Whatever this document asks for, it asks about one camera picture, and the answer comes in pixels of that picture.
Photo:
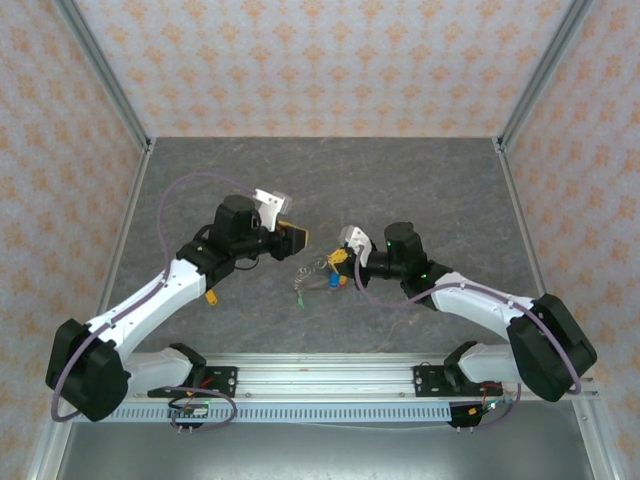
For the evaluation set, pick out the blue plastic key tag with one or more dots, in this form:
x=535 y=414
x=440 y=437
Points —
x=334 y=281

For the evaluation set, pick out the key bunch with tags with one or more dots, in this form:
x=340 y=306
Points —
x=315 y=285

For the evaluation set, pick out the green plastic key tag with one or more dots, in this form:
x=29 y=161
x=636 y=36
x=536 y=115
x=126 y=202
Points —
x=300 y=302

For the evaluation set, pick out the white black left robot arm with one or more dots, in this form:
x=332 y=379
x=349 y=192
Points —
x=155 y=300

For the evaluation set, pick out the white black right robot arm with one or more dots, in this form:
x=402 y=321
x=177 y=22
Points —
x=475 y=310

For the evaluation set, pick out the yellow plastic key tag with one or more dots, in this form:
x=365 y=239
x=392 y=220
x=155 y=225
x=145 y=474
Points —
x=211 y=297

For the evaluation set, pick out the aluminium table side bar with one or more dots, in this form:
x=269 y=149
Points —
x=515 y=200
x=131 y=200

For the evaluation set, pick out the small controller circuit board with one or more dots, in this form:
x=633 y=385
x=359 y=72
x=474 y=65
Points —
x=187 y=410
x=487 y=409

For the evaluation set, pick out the grey metal sheet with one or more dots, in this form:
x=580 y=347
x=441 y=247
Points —
x=325 y=455

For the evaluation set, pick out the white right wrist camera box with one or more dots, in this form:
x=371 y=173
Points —
x=356 y=237

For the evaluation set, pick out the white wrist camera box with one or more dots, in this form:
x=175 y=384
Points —
x=356 y=237
x=272 y=205

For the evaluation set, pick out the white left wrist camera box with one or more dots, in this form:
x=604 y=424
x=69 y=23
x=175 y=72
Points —
x=272 y=205

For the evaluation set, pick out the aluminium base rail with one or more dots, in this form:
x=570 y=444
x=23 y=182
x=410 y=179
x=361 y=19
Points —
x=325 y=372

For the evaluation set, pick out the aluminium frame post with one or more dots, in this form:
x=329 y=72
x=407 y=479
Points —
x=107 y=75
x=541 y=75

